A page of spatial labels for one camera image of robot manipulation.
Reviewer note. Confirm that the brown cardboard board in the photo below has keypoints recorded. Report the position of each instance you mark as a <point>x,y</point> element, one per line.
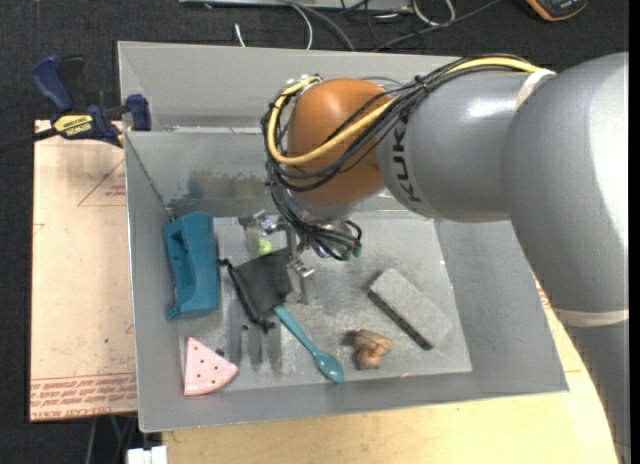
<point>80,277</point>

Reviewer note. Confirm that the teal plastic spoon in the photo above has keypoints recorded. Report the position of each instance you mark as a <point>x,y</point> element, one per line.
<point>310,344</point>

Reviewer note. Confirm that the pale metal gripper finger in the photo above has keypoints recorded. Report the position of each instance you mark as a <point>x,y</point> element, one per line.
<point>303,287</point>

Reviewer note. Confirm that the pink watermelon slice toy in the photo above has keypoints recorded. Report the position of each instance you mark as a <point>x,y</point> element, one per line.
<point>205,369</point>

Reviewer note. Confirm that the black cloth pouch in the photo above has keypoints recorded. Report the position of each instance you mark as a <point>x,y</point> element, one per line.
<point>262,282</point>

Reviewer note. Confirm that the grey metal bin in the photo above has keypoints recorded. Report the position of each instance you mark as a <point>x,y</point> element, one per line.
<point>350,302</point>

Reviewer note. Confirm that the teal blue plastic holder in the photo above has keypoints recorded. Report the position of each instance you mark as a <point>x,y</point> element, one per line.
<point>200,272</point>

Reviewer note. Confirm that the white and green small bottle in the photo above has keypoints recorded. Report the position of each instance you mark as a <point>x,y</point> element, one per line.
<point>256,244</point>

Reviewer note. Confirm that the grey and green sponge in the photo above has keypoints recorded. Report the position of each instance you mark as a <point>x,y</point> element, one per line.
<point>412,304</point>

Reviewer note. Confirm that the brown lumpy toy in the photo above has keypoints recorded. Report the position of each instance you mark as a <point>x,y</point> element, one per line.
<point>370,349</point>

